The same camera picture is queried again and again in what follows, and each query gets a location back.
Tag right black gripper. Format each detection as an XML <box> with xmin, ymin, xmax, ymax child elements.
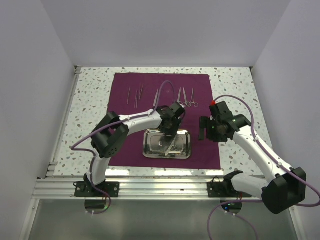
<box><xmin>198</xmin><ymin>115</ymin><xmax>228</xmax><ymax>143</ymax></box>

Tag steel scissors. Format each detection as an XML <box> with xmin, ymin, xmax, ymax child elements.
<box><xmin>182</xmin><ymin>88</ymin><xmax>191</xmax><ymax>107</ymax></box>
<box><xmin>177</xmin><ymin>87</ymin><xmax>183</xmax><ymax>105</ymax></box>

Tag steel hemostat clamp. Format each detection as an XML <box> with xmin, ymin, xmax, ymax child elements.
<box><xmin>189</xmin><ymin>88</ymin><xmax>199</xmax><ymax>108</ymax></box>

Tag steel tweezers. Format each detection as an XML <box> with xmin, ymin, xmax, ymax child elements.
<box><xmin>153</xmin><ymin>89</ymin><xmax>159</xmax><ymax>107</ymax></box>

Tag steel scalpel handle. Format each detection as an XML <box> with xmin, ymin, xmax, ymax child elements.
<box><xmin>165</xmin><ymin>137</ymin><xmax>176</xmax><ymax>157</ymax></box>

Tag thin steel forceps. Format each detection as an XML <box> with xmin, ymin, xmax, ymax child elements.
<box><xmin>134</xmin><ymin>83</ymin><xmax>144</xmax><ymax>109</ymax></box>

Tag purple cloth wrap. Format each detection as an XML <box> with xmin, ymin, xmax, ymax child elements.
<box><xmin>108</xmin><ymin>73</ymin><xmax>221</xmax><ymax>170</ymax></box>

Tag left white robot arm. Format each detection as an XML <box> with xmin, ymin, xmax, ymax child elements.
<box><xmin>86</xmin><ymin>101</ymin><xmax>186</xmax><ymax>197</ymax></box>

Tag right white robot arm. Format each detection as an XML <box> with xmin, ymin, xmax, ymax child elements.
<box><xmin>198</xmin><ymin>101</ymin><xmax>307</xmax><ymax>214</ymax></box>

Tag steel instrument tray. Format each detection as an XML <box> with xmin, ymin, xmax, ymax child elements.
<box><xmin>142</xmin><ymin>129</ymin><xmax>192</xmax><ymax>160</ymax></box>

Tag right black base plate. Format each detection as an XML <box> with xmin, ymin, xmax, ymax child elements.
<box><xmin>206</xmin><ymin>176</ymin><xmax>252</xmax><ymax>199</ymax></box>

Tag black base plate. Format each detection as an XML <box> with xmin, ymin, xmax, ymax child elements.
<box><xmin>206</xmin><ymin>176</ymin><xmax>252</xmax><ymax>199</ymax></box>
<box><xmin>73</xmin><ymin>181</ymin><xmax>120</xmax><ymax>198</ymax></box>

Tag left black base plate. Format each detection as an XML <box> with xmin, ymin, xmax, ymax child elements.
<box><xmin>73</xmin><ymin>181</ymin><xmax>120</xmax><ymax>198</ymax></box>

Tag aluminium left rail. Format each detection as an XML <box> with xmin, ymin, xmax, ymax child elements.
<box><xmin>36</xmin><ymin>65</ymin><xmax>82</xmax><ymax>180</ymax></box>

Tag aluminium rail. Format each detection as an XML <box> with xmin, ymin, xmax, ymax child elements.
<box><xmin>32</xmin><ymin>176</ymin><xmax>296</xmax><ymax>201</ymax></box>
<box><xmin>36</xmin><ymin>65</ymin><xmax>82</xmax><ymax>180</ymax></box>

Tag aluminium front rail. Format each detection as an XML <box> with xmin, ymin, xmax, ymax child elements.
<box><xmin>32</xmin><ymin>176</ymin><xmax>296</xmax><ymax>201</ymax></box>

